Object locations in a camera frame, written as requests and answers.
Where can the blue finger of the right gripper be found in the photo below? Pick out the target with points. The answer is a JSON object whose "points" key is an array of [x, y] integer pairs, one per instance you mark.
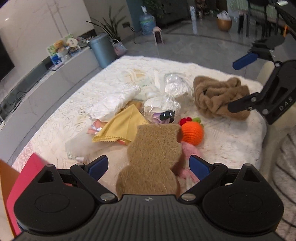
{"points": [[244, 61], [245, 103]]}

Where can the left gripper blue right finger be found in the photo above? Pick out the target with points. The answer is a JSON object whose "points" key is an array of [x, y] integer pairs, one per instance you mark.
{"points": [[209, 175]]}

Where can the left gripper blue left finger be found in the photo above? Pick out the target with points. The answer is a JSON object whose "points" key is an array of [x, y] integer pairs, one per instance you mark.
{"points": [[87, 177]]}

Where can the orange crochet ball toy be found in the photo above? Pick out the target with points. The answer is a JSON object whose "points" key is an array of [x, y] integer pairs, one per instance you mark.
{"points": [[192, 129]]}

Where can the yellow cloth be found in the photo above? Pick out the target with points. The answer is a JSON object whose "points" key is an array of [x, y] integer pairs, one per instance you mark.
{"points": [[122, 127]]}

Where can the brown bear-shaped fuzzy pad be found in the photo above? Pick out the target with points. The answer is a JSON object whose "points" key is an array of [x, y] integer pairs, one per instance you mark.
{"points": [[153, 161]]}

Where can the clear bag with white item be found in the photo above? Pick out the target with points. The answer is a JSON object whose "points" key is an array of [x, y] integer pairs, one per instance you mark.
{"points": [[176, 85]]}

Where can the white cloth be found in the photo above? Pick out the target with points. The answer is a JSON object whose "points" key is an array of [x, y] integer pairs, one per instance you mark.
{"points": [[161, 109]]}

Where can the brown fluffy scarf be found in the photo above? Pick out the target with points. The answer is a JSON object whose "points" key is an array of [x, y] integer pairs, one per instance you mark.
{"points": [[213, 96]]}

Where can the gold round basket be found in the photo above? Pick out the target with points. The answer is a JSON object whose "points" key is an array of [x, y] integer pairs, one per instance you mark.
{"points": [[224, 21]]}

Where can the red box lid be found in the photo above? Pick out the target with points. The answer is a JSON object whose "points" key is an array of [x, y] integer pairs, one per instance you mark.
{"points": [[31, 168]]}

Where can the white tv cabinet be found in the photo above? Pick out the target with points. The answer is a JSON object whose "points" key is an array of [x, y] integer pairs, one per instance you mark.
{"points": [[42, 100]]}

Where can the pink small stool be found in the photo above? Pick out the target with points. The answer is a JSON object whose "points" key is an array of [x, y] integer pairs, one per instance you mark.
{"points": [[158, 35]]}

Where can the water bottle jug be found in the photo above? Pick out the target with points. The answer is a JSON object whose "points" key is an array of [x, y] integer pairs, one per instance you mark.
{"points": [[147, 22]]}

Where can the plush toys gift set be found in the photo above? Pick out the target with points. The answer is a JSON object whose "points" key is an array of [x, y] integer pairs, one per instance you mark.
{"points": [[64, 49]]}

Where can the grey-blue trash bin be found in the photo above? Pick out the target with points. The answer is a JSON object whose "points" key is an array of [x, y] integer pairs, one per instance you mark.
{"points": [[103, 50]]}

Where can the green potted plant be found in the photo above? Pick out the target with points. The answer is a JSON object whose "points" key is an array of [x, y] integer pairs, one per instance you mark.
{"points": [[110, 26]]}

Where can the black television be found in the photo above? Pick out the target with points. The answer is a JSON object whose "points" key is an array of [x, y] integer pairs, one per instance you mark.
{"points": [[6, 64]]}

